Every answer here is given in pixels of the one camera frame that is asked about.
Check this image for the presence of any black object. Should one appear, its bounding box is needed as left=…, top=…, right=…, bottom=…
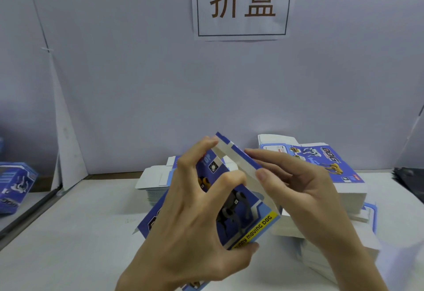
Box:
left=394, top=166, right=424, bottom=202

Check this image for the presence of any stack of boxes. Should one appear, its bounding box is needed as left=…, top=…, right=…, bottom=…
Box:
left=136, top=155, right=180, bottom=205
left=257, top=134, right=382, bottom=285

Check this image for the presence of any person's left forearm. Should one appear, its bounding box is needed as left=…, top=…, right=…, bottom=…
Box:
left=114, top=273, right=178, bottom=291

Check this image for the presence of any white folded paper sheet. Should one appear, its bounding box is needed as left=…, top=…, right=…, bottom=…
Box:
left=379, top=238, right=424, bottom=291

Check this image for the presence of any person's right forearm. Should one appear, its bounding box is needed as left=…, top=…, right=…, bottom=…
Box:
left=328, top=235, right=392, bottom=291

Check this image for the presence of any person's left hand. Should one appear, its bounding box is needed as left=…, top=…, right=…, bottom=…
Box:
left=126, top=135, right=261, bottom=290

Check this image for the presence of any blue dog-print cardboard box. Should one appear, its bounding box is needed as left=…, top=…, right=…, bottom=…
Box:
left=134, top=132, right=284, bottom=291

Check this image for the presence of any person's right hand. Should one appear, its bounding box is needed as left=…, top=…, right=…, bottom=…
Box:
left=244, top=147, right=364, bottom=262

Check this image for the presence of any white paper wall sign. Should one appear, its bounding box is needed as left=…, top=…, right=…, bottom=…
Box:
left=191, top=0, right=295, bottom=41

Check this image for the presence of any pile of blue boxes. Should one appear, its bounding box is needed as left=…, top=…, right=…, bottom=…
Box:
left=0, top=137, right=39, bottom=216

